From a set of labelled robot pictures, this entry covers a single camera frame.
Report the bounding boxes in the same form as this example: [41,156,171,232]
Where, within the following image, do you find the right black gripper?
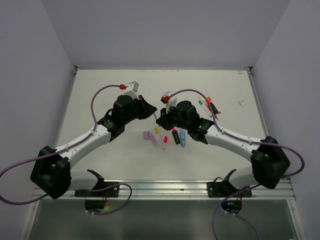
[156,103,190,131]

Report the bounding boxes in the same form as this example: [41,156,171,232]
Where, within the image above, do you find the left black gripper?
[122,94,156,124]

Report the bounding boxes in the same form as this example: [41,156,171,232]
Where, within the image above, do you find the black pink highlighter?
[171,127,181,145]

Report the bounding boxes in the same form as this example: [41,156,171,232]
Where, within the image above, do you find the blue translucent highlighter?
[179,128,186,148]

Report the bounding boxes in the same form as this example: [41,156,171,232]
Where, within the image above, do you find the lilac highlighter cap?
[143,131,150,140]

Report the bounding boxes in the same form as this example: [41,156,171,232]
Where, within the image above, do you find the lilac highlighter body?
[148,131,160,148]

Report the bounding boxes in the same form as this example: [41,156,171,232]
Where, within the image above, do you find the white yellow marker pen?
[159,130,166,150]

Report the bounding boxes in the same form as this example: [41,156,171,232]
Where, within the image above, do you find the thin yellow pen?
[198,97,210,111]

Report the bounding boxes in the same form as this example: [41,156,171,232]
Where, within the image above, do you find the black orange highlighter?
[207,96,221,113]

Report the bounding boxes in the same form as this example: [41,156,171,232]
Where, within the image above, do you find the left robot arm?
[30,94,157,199]

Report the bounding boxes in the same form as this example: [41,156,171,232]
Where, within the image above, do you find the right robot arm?
[156,100,290,197]

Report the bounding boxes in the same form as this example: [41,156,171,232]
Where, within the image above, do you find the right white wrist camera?
[160,91,177,114]

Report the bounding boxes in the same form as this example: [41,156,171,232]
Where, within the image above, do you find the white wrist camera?
[160,91,177,114]
[124,81,139,100]

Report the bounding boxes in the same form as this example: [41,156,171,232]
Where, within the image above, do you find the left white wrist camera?
[124,81,139,100]

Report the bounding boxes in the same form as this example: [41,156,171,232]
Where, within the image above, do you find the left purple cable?
[0,83,126,206]

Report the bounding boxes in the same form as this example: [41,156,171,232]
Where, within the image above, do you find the purple cable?
[0,83,126,206]
[161,88,306,240]

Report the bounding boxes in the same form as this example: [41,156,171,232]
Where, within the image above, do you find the aluminium rail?
[32,179,295,201]

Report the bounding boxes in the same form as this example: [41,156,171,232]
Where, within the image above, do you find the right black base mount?
[206,169,248,198]

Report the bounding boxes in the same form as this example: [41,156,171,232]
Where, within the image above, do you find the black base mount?
[206,169,248,198]
[71,169,120,199]

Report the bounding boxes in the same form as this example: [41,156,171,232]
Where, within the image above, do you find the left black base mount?
[71,169,120,199]

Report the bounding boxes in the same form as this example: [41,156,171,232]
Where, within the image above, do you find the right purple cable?
[161,88,306,240]

